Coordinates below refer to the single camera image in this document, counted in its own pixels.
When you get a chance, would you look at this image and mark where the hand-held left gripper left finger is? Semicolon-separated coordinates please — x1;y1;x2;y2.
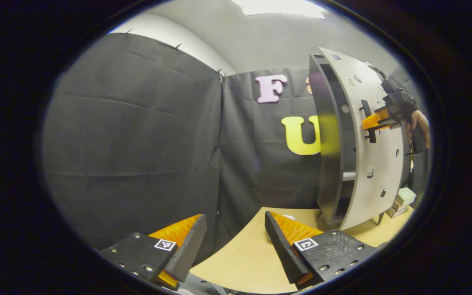
99;214;208;292

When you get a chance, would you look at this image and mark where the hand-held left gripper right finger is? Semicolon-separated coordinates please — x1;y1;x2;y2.
264;211;378;290

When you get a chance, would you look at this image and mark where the black cabinet door handle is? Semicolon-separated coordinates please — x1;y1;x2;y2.
360;100;377;144

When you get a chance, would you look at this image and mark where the white cabinet door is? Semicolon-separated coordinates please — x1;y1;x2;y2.
319;47;405;231

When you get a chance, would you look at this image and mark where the grey cabinet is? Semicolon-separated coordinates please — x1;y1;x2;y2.
309;52;384;230

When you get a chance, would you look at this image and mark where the green book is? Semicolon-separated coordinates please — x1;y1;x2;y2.
396;187;417;205

